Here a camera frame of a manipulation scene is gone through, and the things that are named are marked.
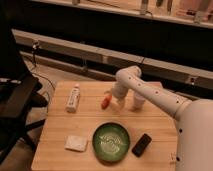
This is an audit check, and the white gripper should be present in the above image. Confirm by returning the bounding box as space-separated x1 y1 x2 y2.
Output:
106 82 128 111

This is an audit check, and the orange eraser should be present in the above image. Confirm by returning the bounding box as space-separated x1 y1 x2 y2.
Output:
101 95 112 109

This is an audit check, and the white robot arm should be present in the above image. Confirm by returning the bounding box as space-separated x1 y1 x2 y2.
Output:
110 66 213 171

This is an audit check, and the white sponge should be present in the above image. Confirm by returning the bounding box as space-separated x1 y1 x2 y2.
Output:
65 135 88 152

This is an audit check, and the white paper cup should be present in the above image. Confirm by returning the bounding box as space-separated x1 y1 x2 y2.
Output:
133 92 146 109

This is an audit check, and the green plate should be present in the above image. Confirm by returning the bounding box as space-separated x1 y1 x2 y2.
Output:
92 122 130 163

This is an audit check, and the wooden table board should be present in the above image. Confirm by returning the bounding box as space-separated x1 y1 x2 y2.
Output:
32 81 177 171

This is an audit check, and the black phone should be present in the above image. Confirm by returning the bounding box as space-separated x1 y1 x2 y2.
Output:
132 134 152 157

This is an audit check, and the white tube bottle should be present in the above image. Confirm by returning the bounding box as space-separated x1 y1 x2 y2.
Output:
66 84 80 113

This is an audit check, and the black chair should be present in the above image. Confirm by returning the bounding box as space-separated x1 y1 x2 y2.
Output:
0 11 48 164

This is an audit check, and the black floor cable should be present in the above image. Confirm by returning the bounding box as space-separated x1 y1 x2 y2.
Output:
22 54 56 101

